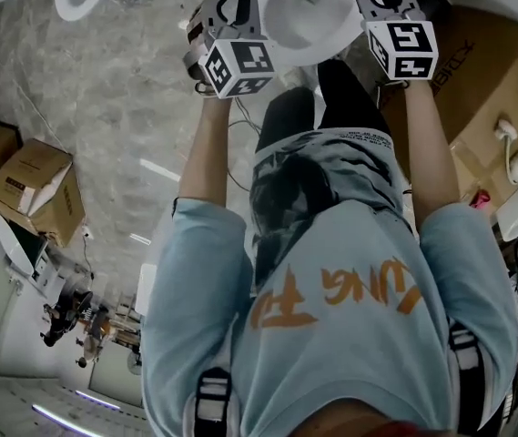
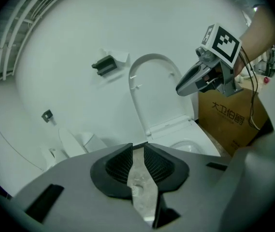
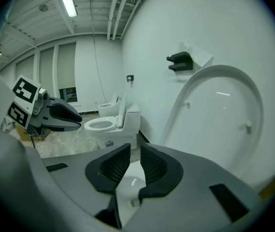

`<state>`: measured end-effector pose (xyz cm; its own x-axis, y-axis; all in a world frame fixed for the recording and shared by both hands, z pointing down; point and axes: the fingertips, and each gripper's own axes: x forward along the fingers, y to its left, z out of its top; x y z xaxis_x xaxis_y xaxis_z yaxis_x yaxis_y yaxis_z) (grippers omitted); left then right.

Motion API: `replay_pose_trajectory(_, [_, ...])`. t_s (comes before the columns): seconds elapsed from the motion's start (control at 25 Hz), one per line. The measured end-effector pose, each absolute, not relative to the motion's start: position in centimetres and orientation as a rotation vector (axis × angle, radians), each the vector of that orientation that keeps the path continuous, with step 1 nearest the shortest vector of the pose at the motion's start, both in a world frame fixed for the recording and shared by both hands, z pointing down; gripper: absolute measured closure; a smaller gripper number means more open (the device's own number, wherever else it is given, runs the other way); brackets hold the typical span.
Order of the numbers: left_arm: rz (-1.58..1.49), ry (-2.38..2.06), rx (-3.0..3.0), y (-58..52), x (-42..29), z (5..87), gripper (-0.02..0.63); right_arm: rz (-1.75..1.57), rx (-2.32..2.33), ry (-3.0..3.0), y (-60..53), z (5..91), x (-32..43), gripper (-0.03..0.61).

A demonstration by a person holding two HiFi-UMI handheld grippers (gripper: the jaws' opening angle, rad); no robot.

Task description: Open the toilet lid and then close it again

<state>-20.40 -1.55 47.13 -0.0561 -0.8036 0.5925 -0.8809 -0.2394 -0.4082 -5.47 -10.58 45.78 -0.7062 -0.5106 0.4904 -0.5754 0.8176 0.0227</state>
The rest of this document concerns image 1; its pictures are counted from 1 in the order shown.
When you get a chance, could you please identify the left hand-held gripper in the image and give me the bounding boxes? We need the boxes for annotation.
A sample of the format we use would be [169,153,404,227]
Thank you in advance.
[183,0,278,100]

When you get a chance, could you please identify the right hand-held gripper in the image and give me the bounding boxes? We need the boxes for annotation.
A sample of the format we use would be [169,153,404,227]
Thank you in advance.
[348,0,439,83]

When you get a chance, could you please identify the person's left forearm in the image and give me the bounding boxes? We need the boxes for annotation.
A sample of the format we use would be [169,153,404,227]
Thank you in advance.
[178,93,241,211]

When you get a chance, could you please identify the white smart toilet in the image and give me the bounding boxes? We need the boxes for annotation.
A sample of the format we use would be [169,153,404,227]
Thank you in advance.
[256,0,367,68]

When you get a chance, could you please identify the person's left hand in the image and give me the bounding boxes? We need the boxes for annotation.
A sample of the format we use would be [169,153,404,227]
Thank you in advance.
[186,15,208,48]

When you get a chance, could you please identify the large brown cardboard box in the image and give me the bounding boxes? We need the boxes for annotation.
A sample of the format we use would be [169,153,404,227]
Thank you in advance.
[379,5,518,208]

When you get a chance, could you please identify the pink cloth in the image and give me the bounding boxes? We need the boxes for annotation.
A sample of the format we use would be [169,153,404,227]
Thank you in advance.
[469,188,492,211]

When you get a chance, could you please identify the stacked small cardboard boxes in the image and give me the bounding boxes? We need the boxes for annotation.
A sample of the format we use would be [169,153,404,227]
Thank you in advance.
[0,137,86,249]

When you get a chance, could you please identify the white rectangular basin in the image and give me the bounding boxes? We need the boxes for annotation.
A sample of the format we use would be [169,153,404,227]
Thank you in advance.
[137,261,159,313]

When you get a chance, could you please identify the person's light blue shirt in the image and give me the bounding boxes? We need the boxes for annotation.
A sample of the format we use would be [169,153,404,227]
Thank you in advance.
[139,127,518,437]

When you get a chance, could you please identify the standing fan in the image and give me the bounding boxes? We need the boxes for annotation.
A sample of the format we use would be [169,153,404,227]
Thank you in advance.
[126,351,145,376]

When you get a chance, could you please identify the person's bare neck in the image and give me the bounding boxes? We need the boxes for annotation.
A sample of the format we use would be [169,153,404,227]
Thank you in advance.
[292,401,423,437]

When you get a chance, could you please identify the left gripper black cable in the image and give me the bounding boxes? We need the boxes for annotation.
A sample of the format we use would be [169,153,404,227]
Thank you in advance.
[193,78,264,193]

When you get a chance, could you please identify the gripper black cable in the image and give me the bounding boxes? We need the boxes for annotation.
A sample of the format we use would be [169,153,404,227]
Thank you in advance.
[193,78,264,193]
[375,78,412,108]

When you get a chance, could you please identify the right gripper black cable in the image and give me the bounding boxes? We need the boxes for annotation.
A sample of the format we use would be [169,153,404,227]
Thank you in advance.
[375,78,412,108]

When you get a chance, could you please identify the black white harness strap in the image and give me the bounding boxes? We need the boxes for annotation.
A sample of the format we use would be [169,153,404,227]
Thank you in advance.
[447,321,487,432]
[193,366,233,437]

